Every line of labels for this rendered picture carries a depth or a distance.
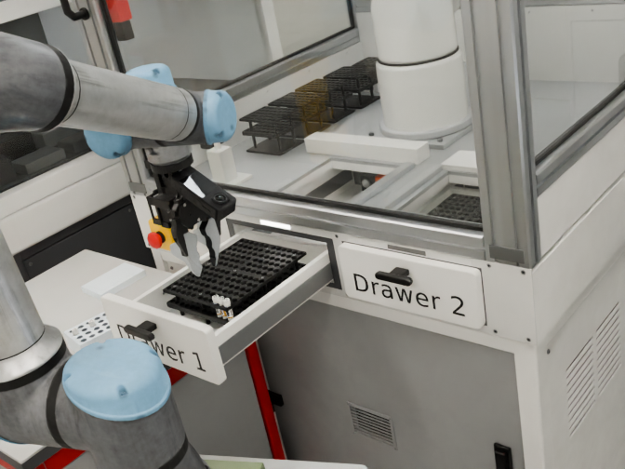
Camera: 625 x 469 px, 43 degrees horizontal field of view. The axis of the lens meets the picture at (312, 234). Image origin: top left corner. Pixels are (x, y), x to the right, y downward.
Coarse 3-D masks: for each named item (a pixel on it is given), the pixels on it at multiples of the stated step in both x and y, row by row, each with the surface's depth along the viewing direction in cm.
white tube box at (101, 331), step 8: (104, 312) 170; (88, 320) 168; (96, 320) 167; (104, 320) 166; (72, 328) 166; (80, 328) 165; (88, 328) 164; (96, 328) 165; (104, 328) 163; (72, 336) 163; (80, 336) 163; (88, 336) 162; (96, 336) 161; (104, 336) 162; (112, 336) 163; (72, 344) 164; (80, 344) 159; (88, 344) 160
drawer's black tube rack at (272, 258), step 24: (240, 240) 166; (240, 264) 155; (264, 264) 153; (288, 264) 152; (192, 288) 150; (216, 288) 149; (240, 288) 146; (264, 288) 149; (192, 312) 148; (216, 312) 146; (240, 312) 144
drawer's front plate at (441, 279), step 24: (360, 264) 147; (384, 264) 143; (408, 264) 139; (432, 264) 135; (456, 264) 134; (360, 288) 150; (384, 288) 145; (408, 288) 142; (432, 288) 138; (456, 288) 134; (480, 288) 132; (432, 312) 140; (456, 312) 137; (480, 312) 134
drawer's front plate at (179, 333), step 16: (112, 304) 146; (128, 304) 143; (144, 304) 142; (112, 320) 149; (128, 320) 145; (144, 320) 141; (160, 320) 137; (176, 320) 134; (192, 320) 133; (160, 336) 140; (176, 336) 136; (192, 336) 133; (208, 336) 130; (176, 352) 139; (192, 352) 135; (208, 352) 132; (192, 368) 138; (208, 368) 134
